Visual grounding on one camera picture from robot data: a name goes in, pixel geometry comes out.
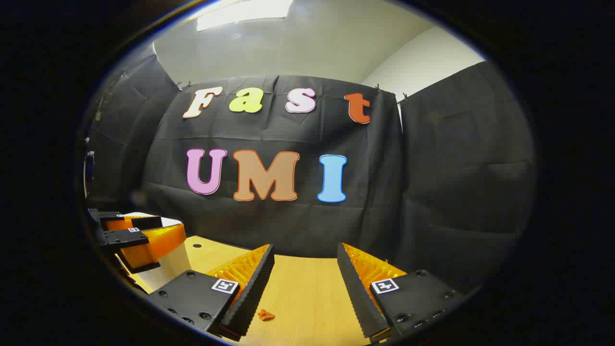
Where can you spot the small orange paper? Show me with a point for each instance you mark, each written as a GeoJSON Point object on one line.
{"type": "Point", "coordinates": [265, 315]}

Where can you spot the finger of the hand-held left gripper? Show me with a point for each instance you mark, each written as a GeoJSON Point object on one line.
{"type": "Point", "coordinates": [122, 238]}
{"type": "Point", "coordinates": [144, 222]}

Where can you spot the ceiling light panel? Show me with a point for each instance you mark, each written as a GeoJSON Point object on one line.
{"type": "Point", "coordinates": [245, 12]}

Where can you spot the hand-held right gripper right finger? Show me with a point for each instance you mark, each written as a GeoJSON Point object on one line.
{"type": "Point", "coordinates": [355, 288]}

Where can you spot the wooden desktop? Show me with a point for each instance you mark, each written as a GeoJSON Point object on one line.
{"type": "Point", "coordinates": [307, 298]}

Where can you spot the black backdrop cloth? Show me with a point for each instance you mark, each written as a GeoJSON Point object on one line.
{"type": "Point", "coordinates": [432, 192]}

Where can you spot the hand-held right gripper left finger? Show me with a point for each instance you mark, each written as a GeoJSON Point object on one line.
{"type": "Point", "coordinates": [252, 288]}

